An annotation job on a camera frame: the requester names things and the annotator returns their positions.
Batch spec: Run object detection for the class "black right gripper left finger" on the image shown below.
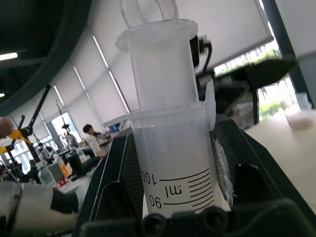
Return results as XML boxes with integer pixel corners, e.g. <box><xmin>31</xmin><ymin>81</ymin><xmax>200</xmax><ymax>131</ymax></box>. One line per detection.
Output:
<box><xmin>74</xmin><ymin>130</ymin><xmax>145</xmax><ymax>235</ymax></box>

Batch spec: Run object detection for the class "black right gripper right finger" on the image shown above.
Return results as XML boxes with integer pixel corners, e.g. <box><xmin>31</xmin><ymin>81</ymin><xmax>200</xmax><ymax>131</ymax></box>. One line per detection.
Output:
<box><xmin>209</xmin><ymin>118</ymin><xmax>316</xmax><ymax>216</ymax></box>

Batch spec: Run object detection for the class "translucent plastic syringe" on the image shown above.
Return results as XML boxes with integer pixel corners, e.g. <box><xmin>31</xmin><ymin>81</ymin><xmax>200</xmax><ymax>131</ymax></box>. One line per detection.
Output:
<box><xmin>102</xmin><ymin>0</ymin><xmax>217</xmax><ymax>216</ymax></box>

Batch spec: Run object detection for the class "orange liquid bottle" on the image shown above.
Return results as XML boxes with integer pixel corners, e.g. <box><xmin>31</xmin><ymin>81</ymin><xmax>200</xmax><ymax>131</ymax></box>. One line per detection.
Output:
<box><xmin>56</xmin><ymin>155</ymin><xmax>70</xmax><ymax>177</ymax></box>

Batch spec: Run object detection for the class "clear plastic cup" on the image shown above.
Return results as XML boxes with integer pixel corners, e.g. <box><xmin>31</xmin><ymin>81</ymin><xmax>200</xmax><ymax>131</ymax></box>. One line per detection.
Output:
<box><xmin>281</xmin><ymin>92</ymin><xmax>314</xmax><ymax>129</ymax></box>

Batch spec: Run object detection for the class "seated person in background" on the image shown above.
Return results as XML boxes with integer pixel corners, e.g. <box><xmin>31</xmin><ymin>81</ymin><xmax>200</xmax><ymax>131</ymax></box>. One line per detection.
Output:
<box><xmin>82</xmin><ymin>123</ymin><xmax>102</xmax><ymax>158</ymax></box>

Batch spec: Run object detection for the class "black cylindrical container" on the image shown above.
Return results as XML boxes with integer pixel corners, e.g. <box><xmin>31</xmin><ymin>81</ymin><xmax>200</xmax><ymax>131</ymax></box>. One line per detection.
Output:
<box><xmin>67</xmin><ymin>153</ymin><xmax>87</xmax><ymax>177</ymax></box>

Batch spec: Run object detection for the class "clear plastic bottle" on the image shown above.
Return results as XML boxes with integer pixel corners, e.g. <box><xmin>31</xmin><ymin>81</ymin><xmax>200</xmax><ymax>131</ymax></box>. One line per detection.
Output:
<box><xmin>38</xmin><ymin>165</ymin><xmax>57</xmax><ymax>187</ymax></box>

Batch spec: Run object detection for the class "black tripod stand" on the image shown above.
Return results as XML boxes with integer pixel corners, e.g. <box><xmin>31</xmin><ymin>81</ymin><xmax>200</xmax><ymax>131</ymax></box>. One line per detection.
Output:
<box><xmin>4</xmin><ymin>83</ymin><xmax>52</xmax><ymax>183</ymax></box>

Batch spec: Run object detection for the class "yellow and black clamp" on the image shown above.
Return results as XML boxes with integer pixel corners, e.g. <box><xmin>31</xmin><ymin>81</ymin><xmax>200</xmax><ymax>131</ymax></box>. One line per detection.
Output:
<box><xmin>0</xmin><ymin>128</ymin><xmax>33</xmax><ymax>154</ymax></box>

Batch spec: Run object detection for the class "bystander hand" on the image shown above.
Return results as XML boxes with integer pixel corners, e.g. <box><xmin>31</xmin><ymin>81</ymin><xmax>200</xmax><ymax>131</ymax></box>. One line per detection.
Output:
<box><xmin>0</xmin><ymin>117</ymin><xmax>14</xmax><ymax>139</ymax></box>

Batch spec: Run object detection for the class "black device with cable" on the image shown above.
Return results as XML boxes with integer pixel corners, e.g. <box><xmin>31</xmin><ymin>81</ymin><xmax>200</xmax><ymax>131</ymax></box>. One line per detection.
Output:
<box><xmin>189</xmin><ymin>34</ymin><xmax>215</xmax><ymax>99</ymax></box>

